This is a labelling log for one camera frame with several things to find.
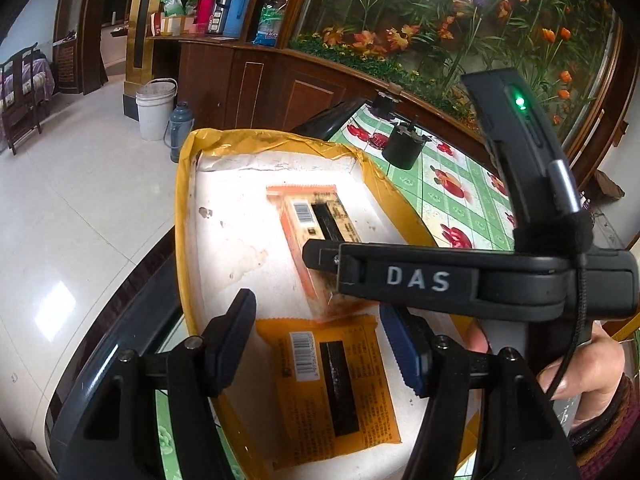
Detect pink thermos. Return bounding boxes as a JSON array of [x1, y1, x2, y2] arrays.
[[196, 0, 217, 35]]

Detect purple bedding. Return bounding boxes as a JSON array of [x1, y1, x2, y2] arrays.
[[0, 57, 56, 111]]

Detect person's right hand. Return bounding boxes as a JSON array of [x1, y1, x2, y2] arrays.
[[465, 321, 628, 428]]

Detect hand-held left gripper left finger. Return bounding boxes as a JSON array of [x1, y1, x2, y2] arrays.
[[47, 287, 258, 480]]

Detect small black container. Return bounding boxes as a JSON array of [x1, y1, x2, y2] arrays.
[[372, 89, 403, 121]]

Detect blue and white plastic bag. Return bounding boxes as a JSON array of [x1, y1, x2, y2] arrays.
[[252, 0, 287, 47]]

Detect orange snack packet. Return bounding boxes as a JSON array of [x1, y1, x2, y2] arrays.
[[255, 314, 402, 470], [266, 185, 371, 321]]

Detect black thermos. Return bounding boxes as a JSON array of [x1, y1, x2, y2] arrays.
[[206, 0, 240, 37]]

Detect blue thermos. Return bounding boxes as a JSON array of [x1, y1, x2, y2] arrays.
[[222, 0, 252, 38]]

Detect yellow snack bag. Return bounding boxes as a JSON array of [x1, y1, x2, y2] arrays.
[[174, 128, 481, 480]]

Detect brown paper bag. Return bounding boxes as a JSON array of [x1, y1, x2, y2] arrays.
[[592, 170, 626, 201]]

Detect green fruit-print tablecloth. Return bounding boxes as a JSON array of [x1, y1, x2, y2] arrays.
[[155, 107, 521, 480]]

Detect wooden wall cabinet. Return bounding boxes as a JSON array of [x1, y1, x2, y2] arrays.
[[122, 0, 640, 196]]

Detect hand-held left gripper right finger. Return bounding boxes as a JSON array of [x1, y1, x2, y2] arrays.
[[379, 304, 583, 480]]

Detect wooden chair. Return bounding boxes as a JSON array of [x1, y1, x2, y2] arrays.
[[0, 42, 43, 156]]

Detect grey-blue thermos flask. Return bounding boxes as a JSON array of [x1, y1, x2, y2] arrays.
[[165, 101, 193, 163]]

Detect white plastic bucket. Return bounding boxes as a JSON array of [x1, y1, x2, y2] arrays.
[[136, 78, 178, 142]]

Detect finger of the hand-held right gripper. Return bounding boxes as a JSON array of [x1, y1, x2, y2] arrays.
[[302, 238, 364, 297]]

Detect black cable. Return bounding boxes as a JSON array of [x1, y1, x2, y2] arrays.
[[542, 252, 593, 401]]

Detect red and white boxes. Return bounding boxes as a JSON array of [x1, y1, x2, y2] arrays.
[[150, 14, 201, 36]]

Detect flower picture panel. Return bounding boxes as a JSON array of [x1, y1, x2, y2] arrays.
[[290, 0, 621, 131]]

